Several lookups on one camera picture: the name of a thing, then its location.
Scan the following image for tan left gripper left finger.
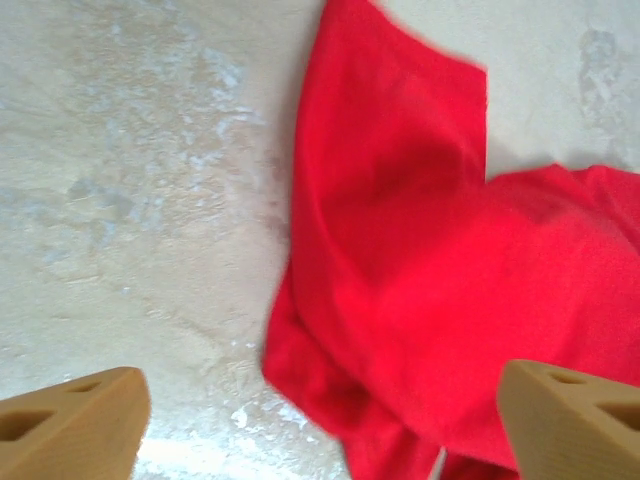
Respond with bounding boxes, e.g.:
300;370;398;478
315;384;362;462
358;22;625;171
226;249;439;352
0;366;152;480

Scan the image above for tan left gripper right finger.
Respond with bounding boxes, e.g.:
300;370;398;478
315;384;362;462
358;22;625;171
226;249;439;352
497;358;640;480

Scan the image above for red t-shirt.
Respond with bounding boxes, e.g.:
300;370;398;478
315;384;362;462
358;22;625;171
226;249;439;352
260;0;640;480

